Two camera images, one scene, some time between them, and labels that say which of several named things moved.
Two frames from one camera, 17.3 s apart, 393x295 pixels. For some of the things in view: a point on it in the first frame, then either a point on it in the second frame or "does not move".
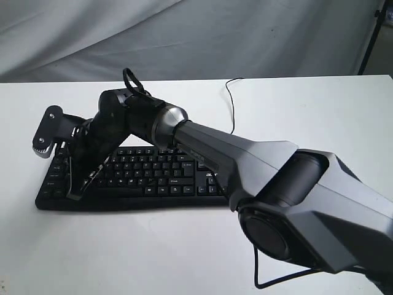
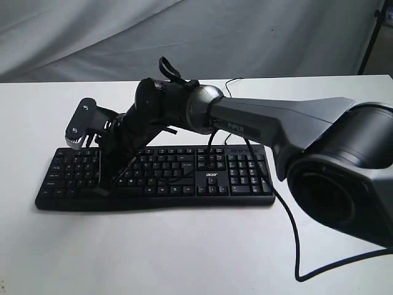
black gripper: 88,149 -> 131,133
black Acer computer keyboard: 136,179 does not move
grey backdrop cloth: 94,40 does not move
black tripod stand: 379,15 does not move
